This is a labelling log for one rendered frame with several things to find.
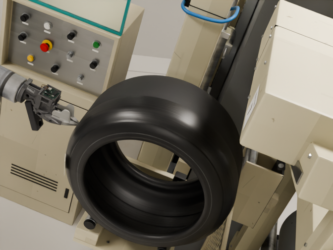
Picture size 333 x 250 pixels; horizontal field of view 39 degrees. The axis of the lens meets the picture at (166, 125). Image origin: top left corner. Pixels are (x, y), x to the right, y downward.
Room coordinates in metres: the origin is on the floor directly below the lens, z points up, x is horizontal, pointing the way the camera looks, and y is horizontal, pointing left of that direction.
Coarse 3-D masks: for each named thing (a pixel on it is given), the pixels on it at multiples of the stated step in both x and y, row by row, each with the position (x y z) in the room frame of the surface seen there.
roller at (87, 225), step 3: (87, 216) 1.16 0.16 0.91; (90, 216) 1.16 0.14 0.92; (87, 219) 1.14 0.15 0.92; (90, 219) 1.14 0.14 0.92; (93, 219) 1.15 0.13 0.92; (84, 222) 1.14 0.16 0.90; (87, 222) 1.13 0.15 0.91; (90, 222) 1.13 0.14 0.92; (93, 222) 1.14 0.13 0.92; (96, 222) 1.15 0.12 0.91; (84, 225) 1.13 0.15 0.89; (87, 225) 1.13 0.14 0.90; (90, 225) 1.13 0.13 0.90; (93, 225) 1.13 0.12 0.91; (87, 228) 1.13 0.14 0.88; (90, 228) 1.13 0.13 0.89; (93, 228) 1.13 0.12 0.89
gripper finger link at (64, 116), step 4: (52, 112) 1.22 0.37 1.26; (56, 112) 1.22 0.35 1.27; (60, 112) 1.22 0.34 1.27; (64, 112) 1.22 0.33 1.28; (68, 112) 1.22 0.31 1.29; (52, 116) 1.21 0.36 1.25; (56, 116) 1.22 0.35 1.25; (60, 116) 1.22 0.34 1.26; (64, 116) 1.22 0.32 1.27; (68, 116) 1.22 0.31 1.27; (60, 120) 1.21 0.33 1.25; (64, 120) 1.21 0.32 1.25; (68, 120) 1.22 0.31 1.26; (64, 124) 1.21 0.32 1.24; (68, 124) 1.21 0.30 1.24; (72, 124) 1.22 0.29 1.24; (76, 124) 1.23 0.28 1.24
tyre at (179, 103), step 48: (144, 96) 1.20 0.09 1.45; (192, 96) 1.28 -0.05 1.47; (96, 144) 1.11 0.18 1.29; (192, 144) 1.11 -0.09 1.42; (240, 144) 1.30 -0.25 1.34; (96, 192) 1.23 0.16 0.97; (144, 192) 1.36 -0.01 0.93; (192, 192) 1.36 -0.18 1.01; (144, 240) 1.10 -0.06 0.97; (192, 240) 1.09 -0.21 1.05
